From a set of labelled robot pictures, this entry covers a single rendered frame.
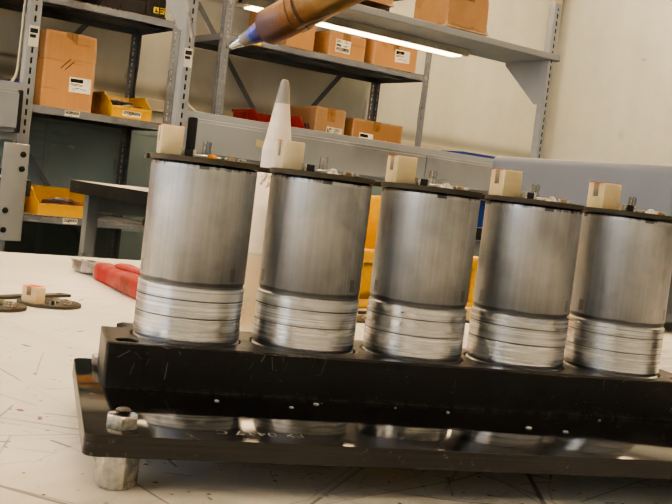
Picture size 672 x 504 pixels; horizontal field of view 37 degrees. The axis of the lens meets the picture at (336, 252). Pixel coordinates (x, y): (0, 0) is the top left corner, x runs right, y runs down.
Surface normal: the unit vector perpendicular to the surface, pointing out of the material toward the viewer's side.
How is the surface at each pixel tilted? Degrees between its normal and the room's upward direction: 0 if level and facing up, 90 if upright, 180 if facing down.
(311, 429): 0
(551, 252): 90
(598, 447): 0
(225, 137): 90
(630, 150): 90
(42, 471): 0
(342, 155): 90
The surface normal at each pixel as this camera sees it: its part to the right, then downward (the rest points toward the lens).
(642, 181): -0.80, -0.06
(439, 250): 0.23, 0.08
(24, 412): 0.12, -0.99
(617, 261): -0.37, 0.01
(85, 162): 0.57, 0.11
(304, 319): -0.03, 0.06
